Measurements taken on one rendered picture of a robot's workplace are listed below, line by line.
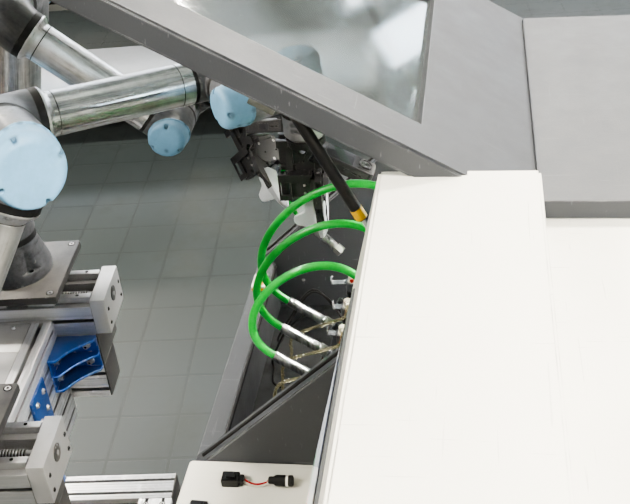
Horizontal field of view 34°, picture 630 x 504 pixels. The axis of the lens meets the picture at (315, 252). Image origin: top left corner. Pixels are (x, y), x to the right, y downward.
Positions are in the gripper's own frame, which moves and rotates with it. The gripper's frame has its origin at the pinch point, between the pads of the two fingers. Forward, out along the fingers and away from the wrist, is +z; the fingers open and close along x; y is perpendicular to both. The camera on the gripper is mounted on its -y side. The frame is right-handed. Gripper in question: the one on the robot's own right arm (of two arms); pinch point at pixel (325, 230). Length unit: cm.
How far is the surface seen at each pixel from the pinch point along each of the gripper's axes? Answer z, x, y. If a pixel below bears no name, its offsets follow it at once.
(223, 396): 27.9, 15.4, 20.1
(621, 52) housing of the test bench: -27, -16, -53
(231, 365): 27.9, 6.1, 20.4
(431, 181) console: -32, 38, -22
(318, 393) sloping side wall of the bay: 9.1, 35.1, -2.5
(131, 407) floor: 123, -84, 86
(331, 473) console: -32, 92, -15
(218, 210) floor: 123, -211, 83
